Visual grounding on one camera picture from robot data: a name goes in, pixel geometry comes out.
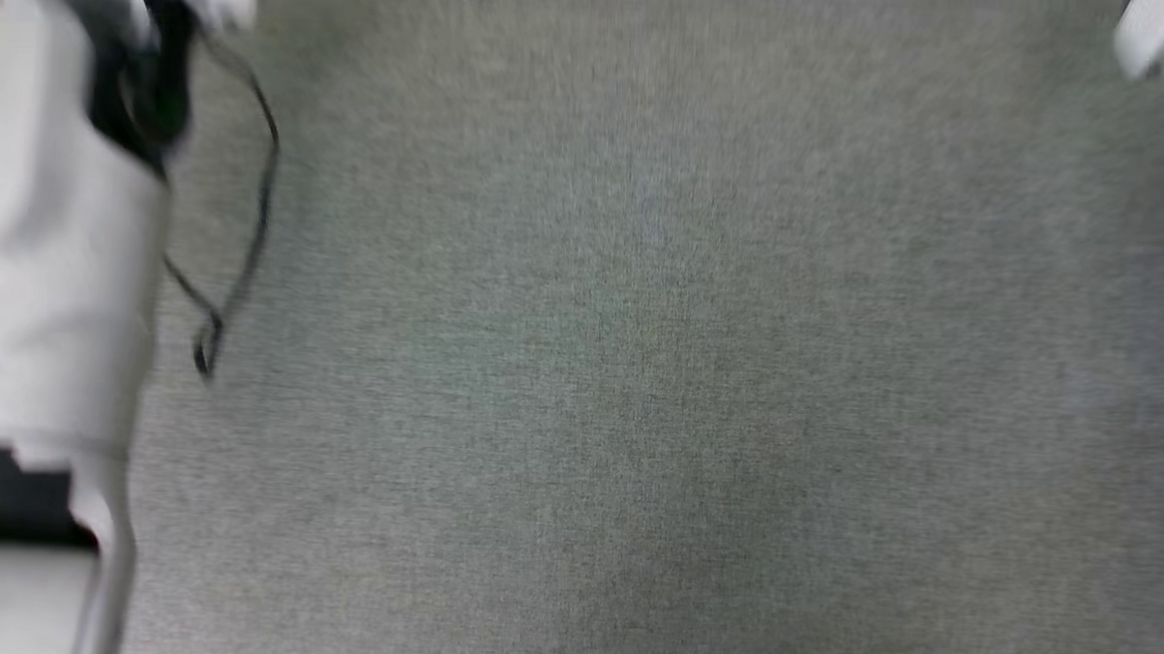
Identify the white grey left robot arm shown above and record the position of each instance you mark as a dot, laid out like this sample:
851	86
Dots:
52	250

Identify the grey fabric sofa seat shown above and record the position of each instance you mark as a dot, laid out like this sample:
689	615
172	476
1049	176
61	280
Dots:
639	368

